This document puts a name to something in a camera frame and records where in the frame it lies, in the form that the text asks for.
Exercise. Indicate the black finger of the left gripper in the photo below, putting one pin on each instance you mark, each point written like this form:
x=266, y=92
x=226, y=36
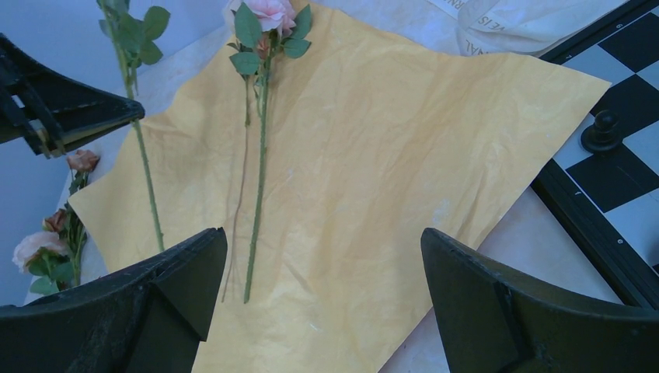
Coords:
x=55, y=114

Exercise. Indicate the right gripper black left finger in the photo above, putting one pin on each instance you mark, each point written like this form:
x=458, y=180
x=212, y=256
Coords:
x=148, y=317

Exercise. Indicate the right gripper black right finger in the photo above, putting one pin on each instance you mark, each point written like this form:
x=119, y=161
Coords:
x=494, y=318

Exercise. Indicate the pink brown rose stem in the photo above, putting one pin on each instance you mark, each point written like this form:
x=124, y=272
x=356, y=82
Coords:
x=54, y=254

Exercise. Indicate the orange yellow wrapping paper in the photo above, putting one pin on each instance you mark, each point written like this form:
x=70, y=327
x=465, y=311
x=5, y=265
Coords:
x=370, y=139

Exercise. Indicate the pink cream rose stem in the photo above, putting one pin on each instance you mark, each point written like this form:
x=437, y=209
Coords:
x=127, y=34

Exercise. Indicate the black silver chessboard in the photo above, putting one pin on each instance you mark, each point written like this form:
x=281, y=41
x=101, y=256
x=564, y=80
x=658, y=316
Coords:
x=602, y=185

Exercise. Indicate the black chess pawn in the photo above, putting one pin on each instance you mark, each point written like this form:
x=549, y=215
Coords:
x=603, y=135

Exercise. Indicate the cream printed ribbon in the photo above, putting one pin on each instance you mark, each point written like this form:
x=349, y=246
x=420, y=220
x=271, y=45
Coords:
x=520, y=26

